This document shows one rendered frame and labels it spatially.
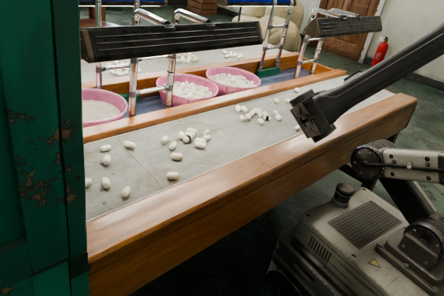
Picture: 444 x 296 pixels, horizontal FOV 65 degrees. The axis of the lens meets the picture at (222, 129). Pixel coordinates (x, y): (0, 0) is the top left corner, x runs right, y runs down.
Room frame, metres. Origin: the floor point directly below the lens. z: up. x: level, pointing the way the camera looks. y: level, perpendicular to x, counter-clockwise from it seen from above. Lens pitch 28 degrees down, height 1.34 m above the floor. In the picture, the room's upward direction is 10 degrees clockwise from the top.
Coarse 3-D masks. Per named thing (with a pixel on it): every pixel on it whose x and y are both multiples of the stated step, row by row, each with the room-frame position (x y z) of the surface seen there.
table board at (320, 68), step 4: (304, 60) 2.27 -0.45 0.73; (304, 64) 2.27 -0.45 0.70; (308, 64) 2.25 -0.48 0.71; (316, 64) 2.21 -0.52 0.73; (320, 64) 2.20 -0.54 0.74; (304, 68) 2.26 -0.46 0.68; (308, 68) 2.24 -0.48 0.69; (316, 68) 2.20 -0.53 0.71; (320, 68) 2.18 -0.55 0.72; (324, 68) 2.17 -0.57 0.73; (328, 68) 2.15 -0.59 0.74; (316, 72) 2.20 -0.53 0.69; (320, 72) 2.18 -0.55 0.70; (392, 92) 1.89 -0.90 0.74; (416, 104) 1.79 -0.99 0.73; (412, 112) 1.79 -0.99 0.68; (408, 120) 1.79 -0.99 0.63
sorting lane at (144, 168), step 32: (288, 96) 1.55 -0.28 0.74; (384, 96) 1.79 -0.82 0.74; (160, 128) 1.04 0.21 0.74; (192, 128) 1.08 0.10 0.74; (224, 128) 1.12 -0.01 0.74; (256, 128) 1.17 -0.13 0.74; (288, 128) 1.22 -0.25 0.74; (96, 160) 0.80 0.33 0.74; (128, 160) 0.83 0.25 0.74; (160, 160) 0.85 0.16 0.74; (192, 160) 0.89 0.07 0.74; (224, 160) 0.92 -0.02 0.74; (96, 192) 0.67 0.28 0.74
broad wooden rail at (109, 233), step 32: (352, 128) 1.27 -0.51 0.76; (384, 128) 1.52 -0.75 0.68; (256, 160) 0.91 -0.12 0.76; (288, 160) 0.94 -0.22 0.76; (320, 160) 1.10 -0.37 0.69; (160, 192) 0.68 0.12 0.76; (192, 192) 0.70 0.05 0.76; (224, 192) 0.73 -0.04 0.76; (256, 192) 0.83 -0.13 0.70; (288, 192) 0.97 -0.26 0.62; (96, 224) 0.54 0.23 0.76; (128, 224) 0.56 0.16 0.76; (160, 224) 0.58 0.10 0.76; (192, 224) 0.65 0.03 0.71; (224, 224) 0.74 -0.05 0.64; (96, 256) 0.47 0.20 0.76; (128, 256) 0.52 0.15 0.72; (160, 256) 0.58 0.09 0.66; (96, 288) 0.46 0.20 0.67; (128, 288) 0.52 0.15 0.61
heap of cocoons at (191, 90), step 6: (174, 84) 1.44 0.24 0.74; (180, 84) 1.47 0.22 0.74; (186, 84) 1.48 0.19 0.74; (192, 84) 1.48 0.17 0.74; (174, 90) 1.39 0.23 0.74; (180, 90) 1.41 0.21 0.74; (186, 90) 1.40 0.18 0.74; (192, 90) 1.42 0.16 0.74; (198, 90) 1.45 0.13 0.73; (204, 90) 1.44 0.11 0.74; (186, 96) 1.34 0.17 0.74; (192, 96) 1.35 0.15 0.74; (198, 96) 1.36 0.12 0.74; (204, 96) 1.38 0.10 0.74
